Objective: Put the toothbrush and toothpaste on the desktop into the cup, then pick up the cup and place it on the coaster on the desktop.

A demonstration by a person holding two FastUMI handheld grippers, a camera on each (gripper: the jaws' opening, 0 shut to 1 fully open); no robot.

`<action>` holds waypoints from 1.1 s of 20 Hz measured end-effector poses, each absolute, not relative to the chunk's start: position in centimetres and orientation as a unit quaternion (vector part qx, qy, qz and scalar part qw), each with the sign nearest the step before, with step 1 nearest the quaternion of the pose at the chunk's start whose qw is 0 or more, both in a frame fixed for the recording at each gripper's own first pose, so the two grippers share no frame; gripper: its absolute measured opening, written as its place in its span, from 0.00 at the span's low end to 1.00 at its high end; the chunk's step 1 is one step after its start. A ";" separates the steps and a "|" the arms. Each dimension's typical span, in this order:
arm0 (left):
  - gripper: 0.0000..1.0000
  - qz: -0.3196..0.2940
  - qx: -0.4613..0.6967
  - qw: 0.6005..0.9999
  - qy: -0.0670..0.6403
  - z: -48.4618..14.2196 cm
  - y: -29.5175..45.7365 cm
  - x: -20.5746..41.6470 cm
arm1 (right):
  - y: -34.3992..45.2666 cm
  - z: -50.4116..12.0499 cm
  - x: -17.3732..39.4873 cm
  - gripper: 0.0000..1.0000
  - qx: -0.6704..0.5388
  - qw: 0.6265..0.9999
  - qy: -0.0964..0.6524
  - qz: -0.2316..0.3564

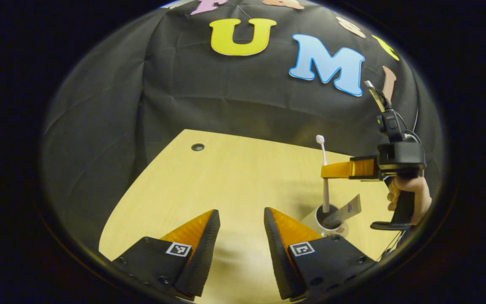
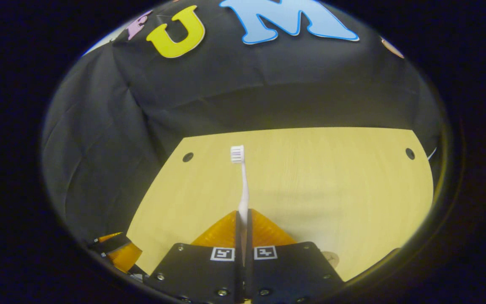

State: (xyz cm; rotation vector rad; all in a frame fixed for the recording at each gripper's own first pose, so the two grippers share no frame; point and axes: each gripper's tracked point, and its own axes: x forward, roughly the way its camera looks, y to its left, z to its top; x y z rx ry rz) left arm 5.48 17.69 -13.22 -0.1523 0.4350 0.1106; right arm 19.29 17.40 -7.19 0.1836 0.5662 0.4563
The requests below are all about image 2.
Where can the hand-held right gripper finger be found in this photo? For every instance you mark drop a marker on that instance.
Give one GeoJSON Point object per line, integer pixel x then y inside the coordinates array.
{"type": "Point", "coordinates": [248, 261]}
{"type": "Point", "coordinates": [238, 261]}

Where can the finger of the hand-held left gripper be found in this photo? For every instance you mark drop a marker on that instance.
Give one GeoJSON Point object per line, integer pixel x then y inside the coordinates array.
{"type": "Point", "coordinates": [112, 244]}
{"type": "Point", "coordinates": [127, 255]}

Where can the white toothbrush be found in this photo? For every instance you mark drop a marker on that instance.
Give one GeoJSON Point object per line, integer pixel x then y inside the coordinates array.
{"type": "Point", "coordinates": [244, 190]}

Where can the round cork coaster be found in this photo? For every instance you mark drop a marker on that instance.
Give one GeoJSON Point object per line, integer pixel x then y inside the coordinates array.
{"type": "Point", "coordinates": [331, 258]}

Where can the black backdrop cloth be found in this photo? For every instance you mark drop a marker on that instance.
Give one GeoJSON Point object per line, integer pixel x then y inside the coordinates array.
{"type": "Point", "coordinates": [226, 84]}

